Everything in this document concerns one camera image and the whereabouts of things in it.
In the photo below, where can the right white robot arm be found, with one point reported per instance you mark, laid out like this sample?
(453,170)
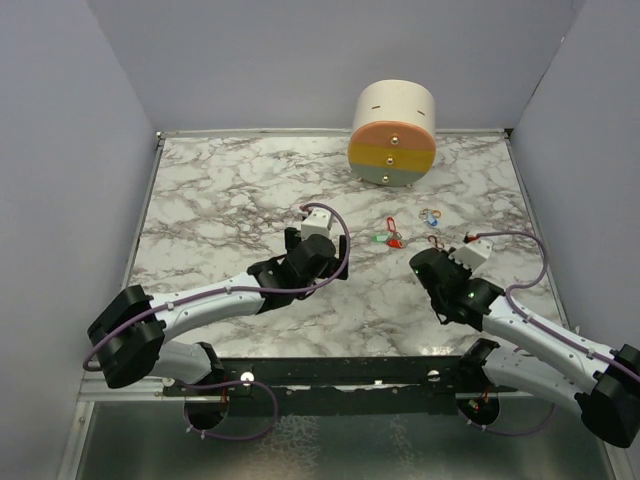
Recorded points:
(596,382)

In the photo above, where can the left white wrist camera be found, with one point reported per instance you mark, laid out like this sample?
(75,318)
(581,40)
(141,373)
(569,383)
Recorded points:
(316,221)

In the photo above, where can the round three-drawer mini cabinet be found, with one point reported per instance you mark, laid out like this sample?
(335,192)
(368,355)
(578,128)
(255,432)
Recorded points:
(393,140)

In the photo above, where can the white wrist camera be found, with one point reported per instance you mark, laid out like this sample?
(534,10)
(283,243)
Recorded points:
(473,253)
(316,221)

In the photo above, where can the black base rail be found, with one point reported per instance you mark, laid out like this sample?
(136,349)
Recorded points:
(331,386)

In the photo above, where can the blue tagged key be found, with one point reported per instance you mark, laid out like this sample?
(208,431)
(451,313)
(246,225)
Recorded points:
(430,219)

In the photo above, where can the red key tag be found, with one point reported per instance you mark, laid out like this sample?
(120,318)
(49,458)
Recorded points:
(391,225)

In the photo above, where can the red S carabiner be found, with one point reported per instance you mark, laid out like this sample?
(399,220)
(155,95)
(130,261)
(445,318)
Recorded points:
(436,243)

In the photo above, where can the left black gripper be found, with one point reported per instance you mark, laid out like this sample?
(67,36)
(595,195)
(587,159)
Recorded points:
(337,263)

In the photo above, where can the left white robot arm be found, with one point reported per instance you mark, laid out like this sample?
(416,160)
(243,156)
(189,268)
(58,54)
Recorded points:
(134,336)

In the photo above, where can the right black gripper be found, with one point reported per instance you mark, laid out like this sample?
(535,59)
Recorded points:
(466,273)

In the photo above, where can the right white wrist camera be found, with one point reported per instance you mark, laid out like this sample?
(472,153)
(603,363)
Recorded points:
(473,253)

